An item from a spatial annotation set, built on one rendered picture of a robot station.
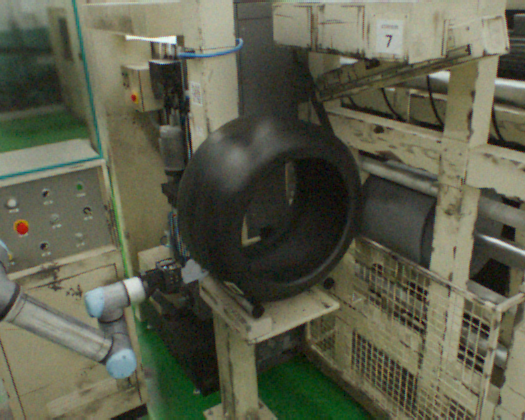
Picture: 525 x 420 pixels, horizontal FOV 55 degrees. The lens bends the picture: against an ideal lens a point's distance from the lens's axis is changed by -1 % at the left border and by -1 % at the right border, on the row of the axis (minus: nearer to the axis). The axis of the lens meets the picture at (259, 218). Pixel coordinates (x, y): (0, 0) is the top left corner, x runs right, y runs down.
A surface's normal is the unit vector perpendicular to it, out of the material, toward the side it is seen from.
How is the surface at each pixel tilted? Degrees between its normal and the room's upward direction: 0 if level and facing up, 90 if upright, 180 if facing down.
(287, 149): 79
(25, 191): 90
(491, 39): 72
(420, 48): 90
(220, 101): 90
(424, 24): 90
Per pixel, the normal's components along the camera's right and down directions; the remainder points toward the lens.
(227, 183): -0.16, -0.04
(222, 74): 0.52, 0.33
